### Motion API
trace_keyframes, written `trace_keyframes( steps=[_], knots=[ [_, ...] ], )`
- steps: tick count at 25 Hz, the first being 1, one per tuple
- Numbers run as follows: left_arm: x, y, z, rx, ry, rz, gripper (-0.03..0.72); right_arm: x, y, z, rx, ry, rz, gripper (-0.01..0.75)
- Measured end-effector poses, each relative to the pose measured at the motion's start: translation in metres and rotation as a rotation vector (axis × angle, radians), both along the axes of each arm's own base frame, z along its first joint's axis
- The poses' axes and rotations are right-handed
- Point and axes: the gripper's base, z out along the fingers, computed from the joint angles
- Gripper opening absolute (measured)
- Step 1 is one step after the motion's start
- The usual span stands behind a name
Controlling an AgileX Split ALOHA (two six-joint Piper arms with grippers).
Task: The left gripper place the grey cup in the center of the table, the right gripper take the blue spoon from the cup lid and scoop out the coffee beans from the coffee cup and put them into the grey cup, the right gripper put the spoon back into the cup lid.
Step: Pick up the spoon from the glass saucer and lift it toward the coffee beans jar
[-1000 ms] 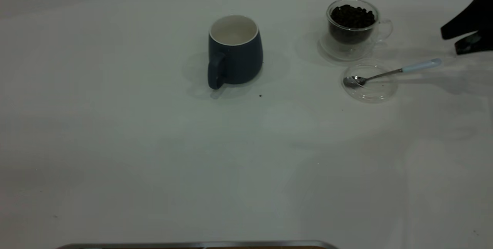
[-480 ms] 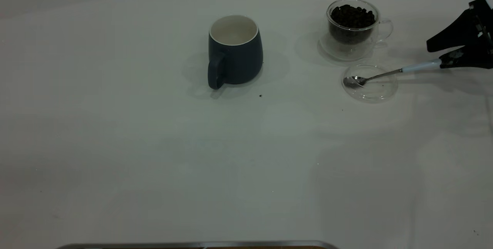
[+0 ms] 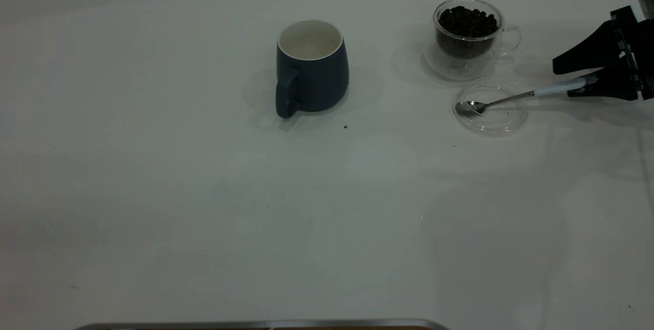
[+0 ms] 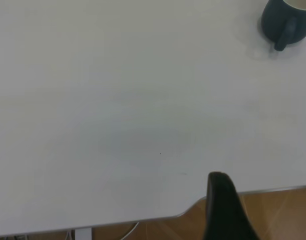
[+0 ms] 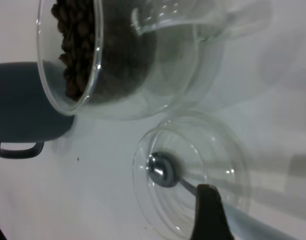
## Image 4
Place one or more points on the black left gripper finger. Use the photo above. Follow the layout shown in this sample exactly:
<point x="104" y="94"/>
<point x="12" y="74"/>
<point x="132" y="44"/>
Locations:
<point x="225" y="215"/>

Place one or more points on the dark grey ceramic mug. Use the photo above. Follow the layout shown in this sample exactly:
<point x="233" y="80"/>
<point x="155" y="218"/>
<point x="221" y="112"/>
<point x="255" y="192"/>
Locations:
<point x="273" y="25"/>

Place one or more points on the white table leg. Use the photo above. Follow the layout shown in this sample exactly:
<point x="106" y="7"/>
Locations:
<point x="83" y="235"/>

